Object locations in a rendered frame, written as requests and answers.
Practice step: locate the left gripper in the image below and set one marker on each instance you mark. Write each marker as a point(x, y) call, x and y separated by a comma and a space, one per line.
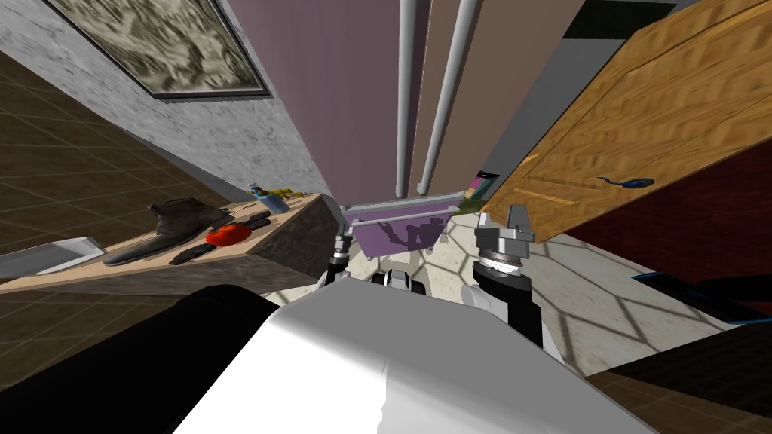
point(342, 248)

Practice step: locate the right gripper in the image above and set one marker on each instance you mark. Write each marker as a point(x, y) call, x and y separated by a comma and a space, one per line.
point(503, 240)

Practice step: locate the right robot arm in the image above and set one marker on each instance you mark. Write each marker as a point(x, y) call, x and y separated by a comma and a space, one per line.
point(512, 301)

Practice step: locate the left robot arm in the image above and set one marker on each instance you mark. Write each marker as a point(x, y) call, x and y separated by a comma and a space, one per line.
point(120, 361)

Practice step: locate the purple fridge drawer front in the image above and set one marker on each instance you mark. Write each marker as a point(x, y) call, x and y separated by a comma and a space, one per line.
point(392, 241)

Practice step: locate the blue spray bottle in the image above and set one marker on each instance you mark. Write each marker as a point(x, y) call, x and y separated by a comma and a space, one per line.
point(271, 200)

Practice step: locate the black utensil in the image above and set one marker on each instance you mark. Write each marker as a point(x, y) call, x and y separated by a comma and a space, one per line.
point(256, 220)
point(192, 253)

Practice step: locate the red tomato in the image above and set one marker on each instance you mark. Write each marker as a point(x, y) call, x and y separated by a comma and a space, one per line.
point(228, 235)

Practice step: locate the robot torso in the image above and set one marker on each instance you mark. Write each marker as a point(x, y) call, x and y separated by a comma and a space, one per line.
point(374, 361)

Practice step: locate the mauve fridge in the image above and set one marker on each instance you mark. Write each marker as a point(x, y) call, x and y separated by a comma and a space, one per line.
point(350, 90)

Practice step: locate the dark grey boot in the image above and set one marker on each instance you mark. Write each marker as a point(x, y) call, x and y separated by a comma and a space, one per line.
point(175, 226)

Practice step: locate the wooden door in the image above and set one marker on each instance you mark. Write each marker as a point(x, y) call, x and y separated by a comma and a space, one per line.
point(651, 108)

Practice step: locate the white tray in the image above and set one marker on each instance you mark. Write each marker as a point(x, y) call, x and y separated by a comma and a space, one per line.
point(48, 256)

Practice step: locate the framed grey wall picture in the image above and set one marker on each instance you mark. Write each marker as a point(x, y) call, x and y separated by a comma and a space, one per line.
point(163, 42)

